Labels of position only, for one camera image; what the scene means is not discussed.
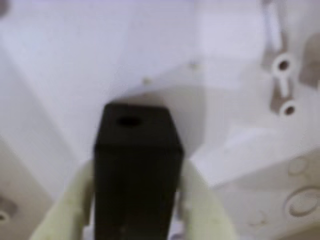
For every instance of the pale lilac plastic box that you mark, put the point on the pale lilac plastic box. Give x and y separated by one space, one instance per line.
62 62

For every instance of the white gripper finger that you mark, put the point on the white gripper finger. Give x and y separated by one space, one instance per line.
205 215
67 215

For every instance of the black rectangular block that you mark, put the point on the black rectangular block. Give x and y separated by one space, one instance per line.
137 170

